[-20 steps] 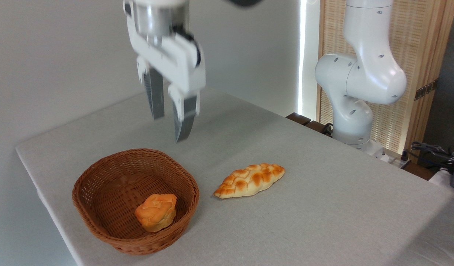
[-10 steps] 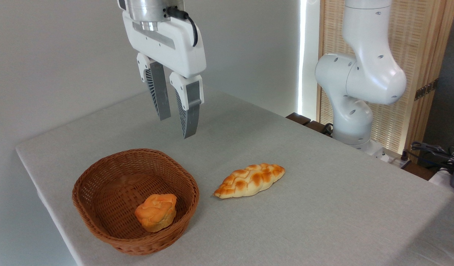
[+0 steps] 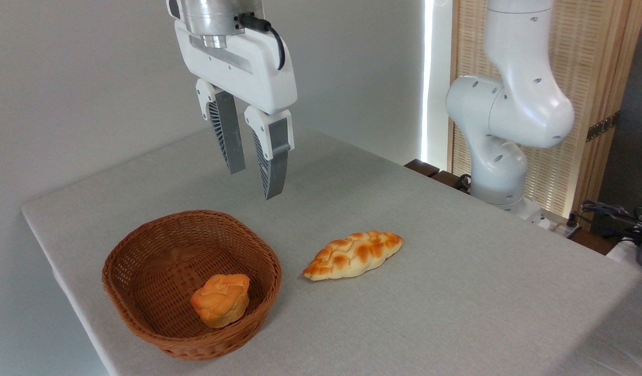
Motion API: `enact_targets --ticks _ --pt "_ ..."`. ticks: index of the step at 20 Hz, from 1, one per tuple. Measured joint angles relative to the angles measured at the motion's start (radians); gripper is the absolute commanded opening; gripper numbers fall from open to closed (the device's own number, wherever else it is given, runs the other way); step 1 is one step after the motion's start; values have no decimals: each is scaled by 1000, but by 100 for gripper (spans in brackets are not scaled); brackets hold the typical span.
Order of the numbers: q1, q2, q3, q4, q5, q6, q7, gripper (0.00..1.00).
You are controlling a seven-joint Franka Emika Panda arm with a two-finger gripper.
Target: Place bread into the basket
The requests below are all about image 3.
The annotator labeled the bundle of black cables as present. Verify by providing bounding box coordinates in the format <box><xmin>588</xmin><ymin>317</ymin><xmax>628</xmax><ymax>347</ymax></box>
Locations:
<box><xmin>567</xmin><ymin>199</ymin><xmax>642</xmax><ymax>247</ymax></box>

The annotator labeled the metal screen hinge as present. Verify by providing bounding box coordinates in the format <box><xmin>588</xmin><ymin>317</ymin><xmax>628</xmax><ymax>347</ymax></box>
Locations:
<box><xmin>586</xmin><ymin>112</ymin><xmax>620</xmax><ymax>143</ymax></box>

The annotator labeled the long braided bread loaf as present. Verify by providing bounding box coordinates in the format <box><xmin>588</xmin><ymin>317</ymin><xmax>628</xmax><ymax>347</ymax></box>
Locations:
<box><xmin>301</xmin><ymin>230</ymin><xmax>404</xmax><ymax>282</ymax></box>

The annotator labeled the brown woven wicker basket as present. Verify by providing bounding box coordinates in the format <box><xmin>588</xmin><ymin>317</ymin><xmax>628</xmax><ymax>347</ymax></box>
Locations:
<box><xmin>102</xmin><ymin>210</ymin><xmax>283</xmax><ymax>361</ymax></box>

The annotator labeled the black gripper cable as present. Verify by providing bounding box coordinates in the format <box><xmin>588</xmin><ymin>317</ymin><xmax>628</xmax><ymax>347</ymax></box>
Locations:
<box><xmin>237</xmin><ymin>13</ymin><xmax>286</xmax><ymax>71</ymax></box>

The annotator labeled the grey fabric tablecloth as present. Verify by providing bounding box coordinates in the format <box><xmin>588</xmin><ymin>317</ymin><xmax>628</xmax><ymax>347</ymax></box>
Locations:
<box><xmin>22</xmin><ymin>125</ymin><xmax>642</xmax><ymax>376</ymax></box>

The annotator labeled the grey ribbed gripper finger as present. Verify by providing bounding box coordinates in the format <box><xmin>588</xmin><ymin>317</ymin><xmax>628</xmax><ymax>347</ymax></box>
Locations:
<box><xmin>244</xmin><ymin>105</ymin><xmax>295</xmax><ymax>201</ymax></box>
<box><xmin>195</xmin><ymin>78</ymin><xmax>247</xmax><ymax>175</ymax></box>

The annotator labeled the wooden bamboo folding screen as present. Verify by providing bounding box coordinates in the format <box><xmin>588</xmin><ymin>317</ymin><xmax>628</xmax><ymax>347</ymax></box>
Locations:
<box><xmin>448</xmin><ymin>0</ymin><xmax>642</xmax><ymax>220</ymax></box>

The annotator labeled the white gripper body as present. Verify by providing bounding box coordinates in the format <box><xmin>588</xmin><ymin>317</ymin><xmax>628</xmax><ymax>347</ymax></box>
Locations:
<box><xmin>174</xmin><ymin>20</ymin><xmax>298</xmax><ymax>116</ymax></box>

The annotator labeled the dark brown wooden furniture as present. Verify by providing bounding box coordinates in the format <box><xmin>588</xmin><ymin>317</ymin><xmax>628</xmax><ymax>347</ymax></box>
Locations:
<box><xmin>404</xmin><ymin>159</ymin><xmax>473</xmax><ymax>194</ymax></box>

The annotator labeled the small round orange bread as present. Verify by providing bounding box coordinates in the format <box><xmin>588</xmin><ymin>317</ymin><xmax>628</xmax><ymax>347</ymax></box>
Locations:
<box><xmin>190</xmin><ymin>273</ymin><xmax>251</xmax><ymax>330</ymax></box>

